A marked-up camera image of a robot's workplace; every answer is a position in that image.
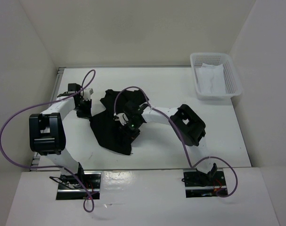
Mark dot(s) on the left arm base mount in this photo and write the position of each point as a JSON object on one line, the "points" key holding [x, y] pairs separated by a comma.
{"points": [[70, 189]]}

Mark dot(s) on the white folded cloth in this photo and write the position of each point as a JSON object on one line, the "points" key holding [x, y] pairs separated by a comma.
{"points": [[211, 79]]}

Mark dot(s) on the black pleated skirt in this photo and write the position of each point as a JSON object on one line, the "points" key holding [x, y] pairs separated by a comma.
{"points": [[103, 125]]}

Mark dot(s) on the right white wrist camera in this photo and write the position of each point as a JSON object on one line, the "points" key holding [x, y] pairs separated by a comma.
{"points": [[121, 117]]}

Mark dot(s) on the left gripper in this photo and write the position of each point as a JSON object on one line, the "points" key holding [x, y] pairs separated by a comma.
{"points": [[87, 114]]}

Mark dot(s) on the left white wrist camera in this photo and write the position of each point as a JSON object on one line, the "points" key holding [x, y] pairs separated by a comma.
{"points": [[87, 94]]}

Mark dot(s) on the white plastic lattice basket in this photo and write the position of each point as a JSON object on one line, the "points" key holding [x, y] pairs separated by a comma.
{"points": [[232, 81]]}

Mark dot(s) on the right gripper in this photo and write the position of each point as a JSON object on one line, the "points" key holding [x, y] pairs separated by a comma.
{"points": [[132, 135]]}

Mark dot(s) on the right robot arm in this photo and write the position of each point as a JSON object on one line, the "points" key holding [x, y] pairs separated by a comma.
{"points": [[187, 125]]}

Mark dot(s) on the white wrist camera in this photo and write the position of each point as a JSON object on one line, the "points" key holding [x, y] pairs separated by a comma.
{"points": [[121, 117], [87, 94]]}

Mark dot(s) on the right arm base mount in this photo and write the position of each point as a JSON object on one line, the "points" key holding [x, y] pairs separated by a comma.
{"points": [[197, 185]]}

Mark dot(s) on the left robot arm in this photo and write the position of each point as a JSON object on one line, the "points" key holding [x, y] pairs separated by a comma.
{"points": [[46, 130]]}

